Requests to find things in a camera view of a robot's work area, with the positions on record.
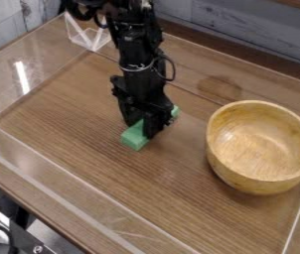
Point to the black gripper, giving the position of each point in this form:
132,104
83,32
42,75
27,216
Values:
140,92

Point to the green rectangular block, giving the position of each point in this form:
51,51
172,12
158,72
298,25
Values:
133,137

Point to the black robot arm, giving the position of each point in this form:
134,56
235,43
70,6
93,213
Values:
136,33

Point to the brown wooden bowl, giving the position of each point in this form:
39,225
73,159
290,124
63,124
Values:
253,146

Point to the black metal clamp base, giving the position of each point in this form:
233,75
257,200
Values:
26,242

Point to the clear acrylic tray wall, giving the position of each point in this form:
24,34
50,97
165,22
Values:
122,201

